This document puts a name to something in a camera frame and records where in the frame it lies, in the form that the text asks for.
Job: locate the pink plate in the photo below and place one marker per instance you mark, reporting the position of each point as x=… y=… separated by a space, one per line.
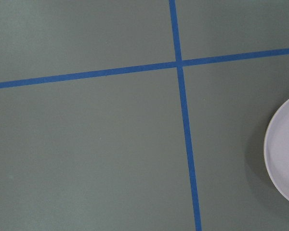
x=276 y=149

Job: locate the brown paper table cover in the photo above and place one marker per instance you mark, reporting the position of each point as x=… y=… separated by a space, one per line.
x=140 y=115

